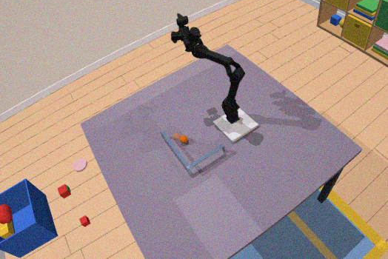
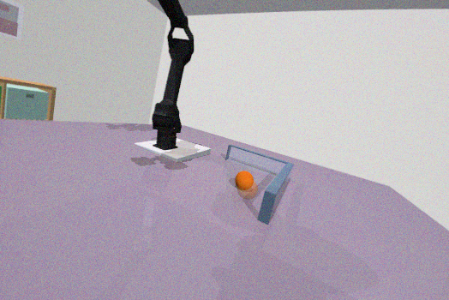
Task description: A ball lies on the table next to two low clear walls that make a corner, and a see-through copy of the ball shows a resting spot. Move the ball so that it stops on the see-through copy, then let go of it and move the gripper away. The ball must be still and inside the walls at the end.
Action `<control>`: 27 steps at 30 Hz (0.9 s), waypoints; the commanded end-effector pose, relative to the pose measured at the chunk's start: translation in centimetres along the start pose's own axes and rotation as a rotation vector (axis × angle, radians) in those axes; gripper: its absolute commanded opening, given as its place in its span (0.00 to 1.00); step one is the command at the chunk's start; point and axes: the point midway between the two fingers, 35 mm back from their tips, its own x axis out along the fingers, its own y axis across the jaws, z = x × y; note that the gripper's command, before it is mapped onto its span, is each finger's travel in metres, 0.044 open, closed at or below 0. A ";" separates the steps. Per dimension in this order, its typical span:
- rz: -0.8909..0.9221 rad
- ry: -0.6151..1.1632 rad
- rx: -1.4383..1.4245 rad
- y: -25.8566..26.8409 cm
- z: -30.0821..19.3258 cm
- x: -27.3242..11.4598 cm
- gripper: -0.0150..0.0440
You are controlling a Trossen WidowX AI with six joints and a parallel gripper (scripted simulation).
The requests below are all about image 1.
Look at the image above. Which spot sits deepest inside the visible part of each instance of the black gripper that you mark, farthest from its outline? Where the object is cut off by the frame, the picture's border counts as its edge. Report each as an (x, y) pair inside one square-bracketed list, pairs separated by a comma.
[(181, 21)]

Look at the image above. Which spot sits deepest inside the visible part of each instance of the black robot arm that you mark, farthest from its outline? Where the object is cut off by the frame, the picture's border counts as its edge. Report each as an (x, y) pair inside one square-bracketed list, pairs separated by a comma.
[(194, 44)]

